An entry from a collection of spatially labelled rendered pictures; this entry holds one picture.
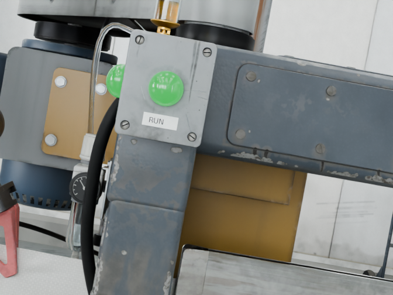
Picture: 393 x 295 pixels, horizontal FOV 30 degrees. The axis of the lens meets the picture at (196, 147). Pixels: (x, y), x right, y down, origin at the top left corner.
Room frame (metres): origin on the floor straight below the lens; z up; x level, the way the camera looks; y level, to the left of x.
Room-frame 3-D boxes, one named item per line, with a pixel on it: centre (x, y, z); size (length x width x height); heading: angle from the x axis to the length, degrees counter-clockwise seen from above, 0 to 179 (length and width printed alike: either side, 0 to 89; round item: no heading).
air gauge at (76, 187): (0.87, 0.12, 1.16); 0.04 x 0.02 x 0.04; 93
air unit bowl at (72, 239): (0.89, 0.12, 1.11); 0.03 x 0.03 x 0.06
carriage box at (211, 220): (1.14, -0.02, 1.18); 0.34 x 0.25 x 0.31; 3
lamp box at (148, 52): (0.65, 0.04, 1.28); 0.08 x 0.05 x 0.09; 93
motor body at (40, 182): (1.15, 0.22, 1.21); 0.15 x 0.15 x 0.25
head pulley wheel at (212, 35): (0.83, 0.00, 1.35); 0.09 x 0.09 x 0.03
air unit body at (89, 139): (0.89, 0.12, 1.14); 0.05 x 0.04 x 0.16; 3
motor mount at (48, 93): (1.07, 0.15, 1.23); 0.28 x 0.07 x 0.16; 93
